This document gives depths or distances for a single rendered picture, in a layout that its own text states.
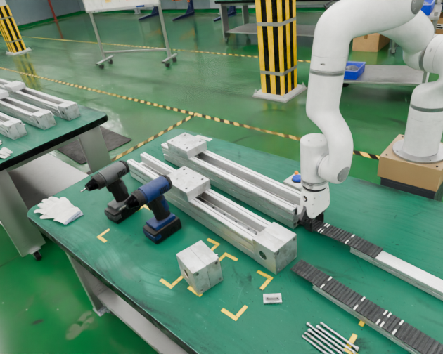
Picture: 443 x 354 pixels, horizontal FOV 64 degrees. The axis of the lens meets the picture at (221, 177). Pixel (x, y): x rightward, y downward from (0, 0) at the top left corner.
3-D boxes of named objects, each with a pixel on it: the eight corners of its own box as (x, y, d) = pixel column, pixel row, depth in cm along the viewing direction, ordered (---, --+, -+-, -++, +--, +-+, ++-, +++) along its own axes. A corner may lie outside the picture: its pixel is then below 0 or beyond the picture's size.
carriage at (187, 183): (212, 193, 137) (209, 178, 134) (189, 207, 132) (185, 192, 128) (187, 179, 148) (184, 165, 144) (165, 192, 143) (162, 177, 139)
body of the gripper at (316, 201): (314, 193, 107) (313, 222, 113) (334, 178, 112) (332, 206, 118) (294, 185, 112) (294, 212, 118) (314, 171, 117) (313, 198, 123)
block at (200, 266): (229, 275, 110) (226, 253, 104) (198, 296, 105) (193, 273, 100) (212, 258, 117) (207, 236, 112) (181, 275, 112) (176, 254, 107)
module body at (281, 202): (310, 215, 128) (311, 196, 124) (292, 229, 123) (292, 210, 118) (181, 151, 182) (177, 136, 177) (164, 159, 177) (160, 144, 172)
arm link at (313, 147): (337, 177, 108) (314, 165, 115) (338, 138, 101) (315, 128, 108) (316, 188, 105) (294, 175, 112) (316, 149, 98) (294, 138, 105)
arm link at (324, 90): (375, 74, 88) (353, 182, 103) (326, 64, 100) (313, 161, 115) (349, 79, 84) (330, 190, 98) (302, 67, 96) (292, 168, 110)
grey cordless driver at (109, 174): (143, 207, 145) (129, 161, 134) (103, 235, 134) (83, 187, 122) (132, 201, 150) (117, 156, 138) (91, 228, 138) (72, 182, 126)
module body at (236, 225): (275, 243, 119) (273, 223, 114) (254, 260, 114) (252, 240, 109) (149, 167, 173) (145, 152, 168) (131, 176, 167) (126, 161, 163)
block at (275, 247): (302, 252, 114) (302, 230, 109) (275, 274, 107) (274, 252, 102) (280, 239, 120) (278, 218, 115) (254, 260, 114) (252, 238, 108)
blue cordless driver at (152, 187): (185, 226, 132) (173, 177, 120) (140, 257, 121) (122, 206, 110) (172, 218, 137) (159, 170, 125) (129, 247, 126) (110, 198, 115)
